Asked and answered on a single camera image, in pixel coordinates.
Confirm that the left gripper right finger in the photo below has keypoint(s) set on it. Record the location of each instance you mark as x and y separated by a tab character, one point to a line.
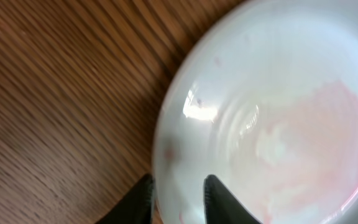
221	207

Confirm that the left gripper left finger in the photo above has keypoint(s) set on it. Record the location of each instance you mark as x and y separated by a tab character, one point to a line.
136	207

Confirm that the light blue plate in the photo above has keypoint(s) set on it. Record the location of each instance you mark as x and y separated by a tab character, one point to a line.
267	101

